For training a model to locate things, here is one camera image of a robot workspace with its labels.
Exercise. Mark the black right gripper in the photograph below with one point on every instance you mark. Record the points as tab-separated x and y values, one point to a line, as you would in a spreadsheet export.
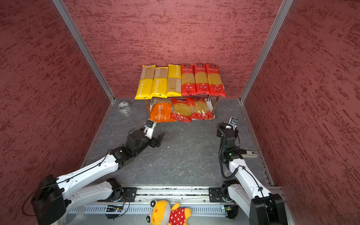
219	131

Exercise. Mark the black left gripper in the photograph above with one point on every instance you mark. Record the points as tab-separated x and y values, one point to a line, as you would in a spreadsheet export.
153	142

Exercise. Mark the orange macaroni bag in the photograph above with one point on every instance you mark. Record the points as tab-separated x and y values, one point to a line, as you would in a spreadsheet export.
161	110

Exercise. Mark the red macaroni bag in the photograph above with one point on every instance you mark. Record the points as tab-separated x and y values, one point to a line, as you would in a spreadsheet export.
200	110

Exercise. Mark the yellow spaghetti bag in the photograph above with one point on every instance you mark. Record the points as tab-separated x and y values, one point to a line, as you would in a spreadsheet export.
146	81
174	81
159	87

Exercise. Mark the red spaghetti bag front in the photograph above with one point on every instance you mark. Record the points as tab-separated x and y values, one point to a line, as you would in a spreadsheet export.
214	80

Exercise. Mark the red spaghetti bag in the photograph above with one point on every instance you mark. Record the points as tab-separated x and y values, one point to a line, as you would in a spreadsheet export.
214	80
201	79
188	83

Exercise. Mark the red spaghetti bag back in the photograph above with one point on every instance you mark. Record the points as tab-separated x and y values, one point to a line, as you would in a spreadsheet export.
201	79

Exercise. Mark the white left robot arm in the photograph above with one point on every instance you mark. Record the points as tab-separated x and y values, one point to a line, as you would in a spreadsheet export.
55	197

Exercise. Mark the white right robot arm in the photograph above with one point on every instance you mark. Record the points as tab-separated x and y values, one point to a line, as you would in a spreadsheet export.
261	206

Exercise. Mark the white two-tier shelf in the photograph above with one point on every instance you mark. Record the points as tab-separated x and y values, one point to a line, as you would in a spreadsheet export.
207	98

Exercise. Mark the yellow plush toy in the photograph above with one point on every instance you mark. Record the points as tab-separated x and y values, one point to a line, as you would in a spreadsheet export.
165	214

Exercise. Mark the clear tape roll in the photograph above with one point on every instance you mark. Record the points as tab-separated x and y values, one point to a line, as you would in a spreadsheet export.
72	217

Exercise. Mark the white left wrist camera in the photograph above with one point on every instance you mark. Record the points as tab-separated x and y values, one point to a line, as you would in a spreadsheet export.
149	129

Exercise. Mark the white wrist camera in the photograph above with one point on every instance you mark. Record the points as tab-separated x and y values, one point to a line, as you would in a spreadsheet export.
233	121
149	129

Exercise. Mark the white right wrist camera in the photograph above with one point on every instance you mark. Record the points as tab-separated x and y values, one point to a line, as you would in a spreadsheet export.
233	121

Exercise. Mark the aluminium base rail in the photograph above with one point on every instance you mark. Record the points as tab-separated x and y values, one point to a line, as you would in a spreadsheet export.
227	200

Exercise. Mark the aluminium corner post right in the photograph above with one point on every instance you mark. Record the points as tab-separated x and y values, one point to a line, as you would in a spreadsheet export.
279	19

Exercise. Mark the aluminium corner post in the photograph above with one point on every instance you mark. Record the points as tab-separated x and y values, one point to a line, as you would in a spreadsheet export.
64	13
279	19

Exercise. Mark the aluminium corner post left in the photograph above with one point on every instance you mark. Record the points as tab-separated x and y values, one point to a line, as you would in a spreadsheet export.
64	13

